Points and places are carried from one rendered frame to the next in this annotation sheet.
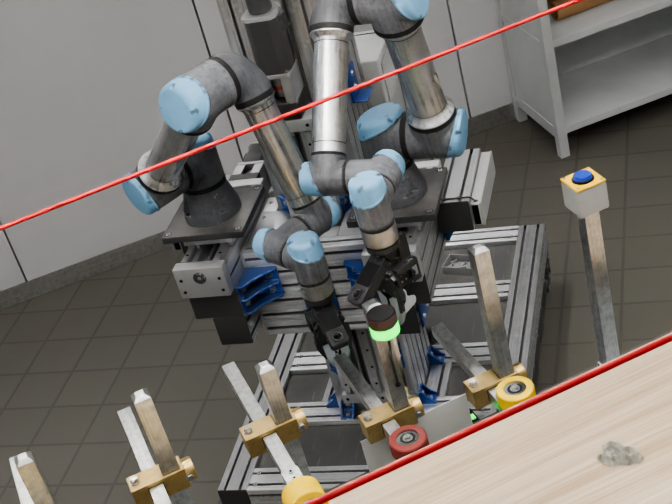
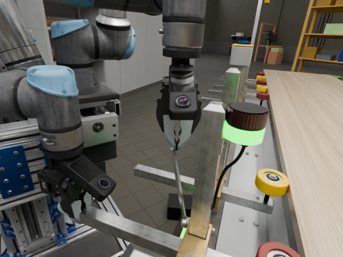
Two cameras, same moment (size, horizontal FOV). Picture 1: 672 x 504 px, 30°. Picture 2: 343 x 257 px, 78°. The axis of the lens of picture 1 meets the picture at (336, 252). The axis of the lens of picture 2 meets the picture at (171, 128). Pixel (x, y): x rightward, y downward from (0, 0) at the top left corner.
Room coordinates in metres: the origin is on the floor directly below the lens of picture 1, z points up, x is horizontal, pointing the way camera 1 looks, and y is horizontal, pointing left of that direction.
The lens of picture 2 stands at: (2.00, 0.26, 1.24)
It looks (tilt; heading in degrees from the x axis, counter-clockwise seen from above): 24 degrees down; 303
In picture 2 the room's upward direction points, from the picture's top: 3 degrees clockwise
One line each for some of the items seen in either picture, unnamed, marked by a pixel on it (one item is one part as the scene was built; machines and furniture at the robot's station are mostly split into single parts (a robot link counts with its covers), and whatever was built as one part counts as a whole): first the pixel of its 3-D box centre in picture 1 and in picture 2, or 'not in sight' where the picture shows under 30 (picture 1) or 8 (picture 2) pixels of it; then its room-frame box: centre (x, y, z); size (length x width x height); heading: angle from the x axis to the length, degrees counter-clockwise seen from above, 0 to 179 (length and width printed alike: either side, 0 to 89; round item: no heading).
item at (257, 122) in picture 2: (381, 317); (246, 114); (2.07, -0.05, 1.13); 0.06 x 0.06 x 0.02
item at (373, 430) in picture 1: (392, 418); (196, 247); (2.11, -0.02, 0.85); 0.14 x 0.06 x 0.05; 104
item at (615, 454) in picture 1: (618, 451); not in sight; (1.75, -0.41, 0.91); 0.09 x 0.07 x 0.02; 42
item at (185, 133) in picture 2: (405, 305); (184, 128); (2.21, -0.11, 1.05); 0.06 x 0.03 x 0.09; 124
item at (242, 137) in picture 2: (384, 327); (243, 130); (2.07, -0.05, 1.11); 0.06 x 0.06 x 0.02
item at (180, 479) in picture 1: (163, 480); not in sight; (1.99, 0.47, 0.95); 0.14 x 0.06 x 0.05; 104
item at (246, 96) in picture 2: not in sight; (234, 95); (2.50, -1.45, 0.81); 0.44 x 0.03 x 0.04; 14
